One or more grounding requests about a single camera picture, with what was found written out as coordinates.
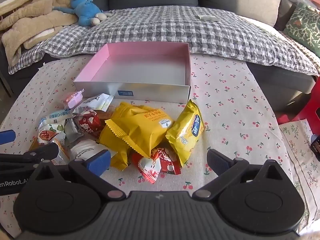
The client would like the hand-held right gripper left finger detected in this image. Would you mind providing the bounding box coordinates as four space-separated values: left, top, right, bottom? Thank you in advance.
32 149 127 202

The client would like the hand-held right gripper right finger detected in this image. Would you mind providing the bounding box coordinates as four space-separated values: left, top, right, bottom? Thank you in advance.
192 149 288 200

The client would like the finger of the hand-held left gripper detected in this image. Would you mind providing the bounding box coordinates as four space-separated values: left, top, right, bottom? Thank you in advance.
0 129 16 145
0 144 59 196

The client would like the orange snack bar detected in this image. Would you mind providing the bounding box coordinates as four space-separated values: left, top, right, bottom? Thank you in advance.
29 137 42 153

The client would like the white text-printed snack packet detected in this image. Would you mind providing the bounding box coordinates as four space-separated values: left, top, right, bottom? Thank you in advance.
69 140 117 162

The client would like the white pecan snack packet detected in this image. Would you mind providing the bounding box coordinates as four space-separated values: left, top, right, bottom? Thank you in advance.
37 127 66 147

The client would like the dark red heart snack packet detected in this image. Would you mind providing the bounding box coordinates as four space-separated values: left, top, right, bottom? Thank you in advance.
75 109 105 138

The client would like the silver foil snack packet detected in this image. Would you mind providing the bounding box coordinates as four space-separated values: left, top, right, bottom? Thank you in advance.
64 119 84 143

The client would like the yellow snack packet blue label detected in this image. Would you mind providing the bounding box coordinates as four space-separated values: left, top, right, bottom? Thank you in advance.
165 99 205 168

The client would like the red white heart snack packet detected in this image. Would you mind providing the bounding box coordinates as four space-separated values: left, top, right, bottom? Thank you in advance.
131 152 162 184
150 146 182 175

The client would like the white blue bread packet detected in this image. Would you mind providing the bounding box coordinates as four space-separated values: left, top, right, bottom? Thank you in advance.
38 110 74 130

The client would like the large yellow snack packet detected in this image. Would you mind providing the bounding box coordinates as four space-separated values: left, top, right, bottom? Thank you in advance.
105 102 174 158

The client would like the white snack packet monkey print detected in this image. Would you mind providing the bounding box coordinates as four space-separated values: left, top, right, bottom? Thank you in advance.
75 93 114 112

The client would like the pink rice cracker packet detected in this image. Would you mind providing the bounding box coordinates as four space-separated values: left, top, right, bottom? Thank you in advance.
62 89 85 110

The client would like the pink cardboard box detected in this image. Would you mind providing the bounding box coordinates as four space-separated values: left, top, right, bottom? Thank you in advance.
73 42 192 103

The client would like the cherry-print tablecloth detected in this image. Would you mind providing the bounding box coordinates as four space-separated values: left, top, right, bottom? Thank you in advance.
0 52 310 240

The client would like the beige leaf-print cloth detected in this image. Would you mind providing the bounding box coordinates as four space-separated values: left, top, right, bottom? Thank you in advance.
279 119 320 230

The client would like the small black device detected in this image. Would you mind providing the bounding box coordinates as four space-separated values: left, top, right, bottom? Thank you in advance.
310 134 320 162

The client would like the red plastic stool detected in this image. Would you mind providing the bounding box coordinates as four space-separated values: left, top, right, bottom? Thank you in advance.
276 76 320 125

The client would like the beige fleece blanket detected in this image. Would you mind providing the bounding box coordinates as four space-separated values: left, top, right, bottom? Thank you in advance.
0 0 80 67

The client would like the grey white checkered quilt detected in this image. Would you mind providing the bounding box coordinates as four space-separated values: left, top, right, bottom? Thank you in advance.
7 5 320 77

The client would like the small flat white box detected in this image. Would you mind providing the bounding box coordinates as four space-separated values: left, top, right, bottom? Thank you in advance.
196 14 222 22

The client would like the blue plush toy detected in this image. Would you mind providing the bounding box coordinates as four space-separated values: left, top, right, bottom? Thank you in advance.
52 0 113 27

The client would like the green branch-pattern cushion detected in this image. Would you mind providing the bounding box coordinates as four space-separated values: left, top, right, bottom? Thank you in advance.
284 2 320 53

